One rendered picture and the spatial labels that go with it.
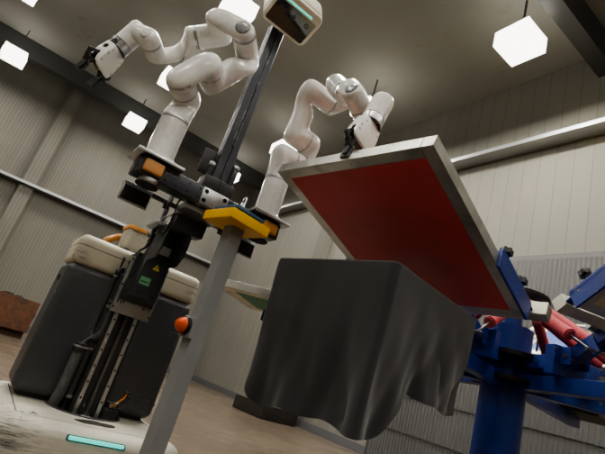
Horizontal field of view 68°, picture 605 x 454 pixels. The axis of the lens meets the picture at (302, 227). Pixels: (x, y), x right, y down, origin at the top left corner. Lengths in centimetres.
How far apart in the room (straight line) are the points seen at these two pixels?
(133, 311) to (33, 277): 1009
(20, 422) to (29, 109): 1127
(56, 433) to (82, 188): 1081
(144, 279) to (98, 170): 1069
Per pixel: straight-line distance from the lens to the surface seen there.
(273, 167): 176
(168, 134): 158
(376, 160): 130
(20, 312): 897
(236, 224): 117
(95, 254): 200
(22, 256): 1199
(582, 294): 180
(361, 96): 154
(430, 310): 130
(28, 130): 1251
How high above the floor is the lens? 59
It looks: 19 degrees up
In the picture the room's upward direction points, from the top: 18 degrees clockwise
